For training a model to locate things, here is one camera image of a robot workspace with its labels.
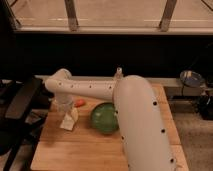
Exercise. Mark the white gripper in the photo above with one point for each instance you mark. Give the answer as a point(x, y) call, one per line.
point(64, 104)

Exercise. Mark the white sponge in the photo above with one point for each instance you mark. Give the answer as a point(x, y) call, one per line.
point(67, 125)

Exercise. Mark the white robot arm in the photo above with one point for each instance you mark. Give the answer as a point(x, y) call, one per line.
point(144, 135)

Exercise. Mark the orange carrot toy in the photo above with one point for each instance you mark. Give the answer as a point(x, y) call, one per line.
point(79, 103)

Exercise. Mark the green bowl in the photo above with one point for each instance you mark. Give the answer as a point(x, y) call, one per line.
point(103, 119)

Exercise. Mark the black office chair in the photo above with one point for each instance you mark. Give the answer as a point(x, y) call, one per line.
point(13, 127)

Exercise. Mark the clear spray bottle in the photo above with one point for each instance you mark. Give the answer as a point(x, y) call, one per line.
point(118, 74)

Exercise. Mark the round metal dish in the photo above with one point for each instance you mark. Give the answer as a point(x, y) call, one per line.
point(191, 79)

